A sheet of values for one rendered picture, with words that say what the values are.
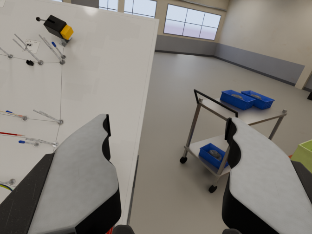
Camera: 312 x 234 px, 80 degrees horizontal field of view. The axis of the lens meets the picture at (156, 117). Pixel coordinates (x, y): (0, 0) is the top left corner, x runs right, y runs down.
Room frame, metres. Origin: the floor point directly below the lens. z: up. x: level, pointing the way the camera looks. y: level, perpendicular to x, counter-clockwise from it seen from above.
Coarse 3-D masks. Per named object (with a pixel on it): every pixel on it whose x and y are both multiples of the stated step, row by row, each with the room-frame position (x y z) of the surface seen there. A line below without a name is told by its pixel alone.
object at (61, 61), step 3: (39, 36) 0.54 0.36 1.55; (42, 39) 0.55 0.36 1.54; (45, 39) 0.54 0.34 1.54; (45, 42) 0.56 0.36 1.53; (48, 45) 0.57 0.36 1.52; (51, 48) 0.57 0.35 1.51; (54, 51) 0.59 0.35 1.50; (57, 54) 0.61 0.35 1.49; (57, 57) 0.61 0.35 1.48; (60, 60) 0.63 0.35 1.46; (63, 60) 0.64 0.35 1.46; (60, 63) 0.64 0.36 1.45; (63, 63) 0.64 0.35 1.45
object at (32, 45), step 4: (28, 40) 0.67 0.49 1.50; (32, 40) 0.68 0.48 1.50; (28, 44) 0.67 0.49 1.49; (32, 44) 0.67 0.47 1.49; (36, 44) 0.67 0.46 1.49; (24, 48) 0.65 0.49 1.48; (28, 48) 0.66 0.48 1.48; (32, 48) 0.66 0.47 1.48; (36, 48) 0.66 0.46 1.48; (32, 52) 0.65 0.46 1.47; (36, 52) 0.65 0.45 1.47
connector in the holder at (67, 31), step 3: (66, 27) 0.63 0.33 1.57; (69, 27) 0.63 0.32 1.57; (63, 30) 0.63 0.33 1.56; (66, 30) 0.63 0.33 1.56; (69, 30) 0.63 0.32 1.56; (72, 30) 0.65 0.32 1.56; (63, 33) 0.62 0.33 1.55; (66, 33) 0.62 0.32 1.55; (69, 33) 0.64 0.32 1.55; (72, 33) 0.65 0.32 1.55; (63, 36) 0.63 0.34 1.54; (66, 36) 0.62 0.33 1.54; (69, 36) 0.64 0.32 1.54
